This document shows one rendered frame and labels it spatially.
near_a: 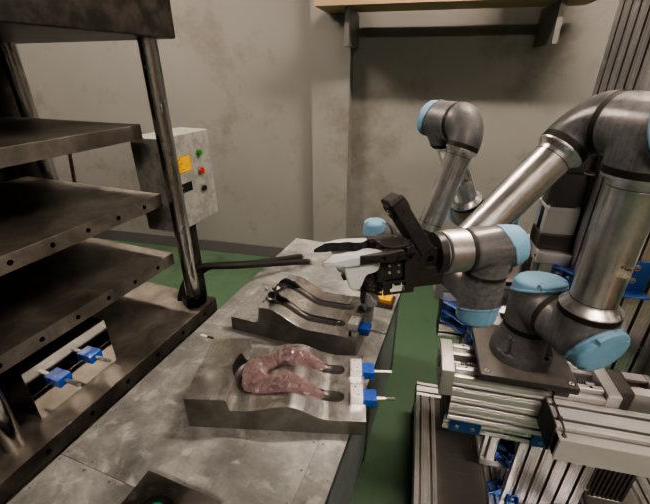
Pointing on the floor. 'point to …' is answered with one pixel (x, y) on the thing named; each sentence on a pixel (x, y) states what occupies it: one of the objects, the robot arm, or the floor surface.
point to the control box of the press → (201, 207)
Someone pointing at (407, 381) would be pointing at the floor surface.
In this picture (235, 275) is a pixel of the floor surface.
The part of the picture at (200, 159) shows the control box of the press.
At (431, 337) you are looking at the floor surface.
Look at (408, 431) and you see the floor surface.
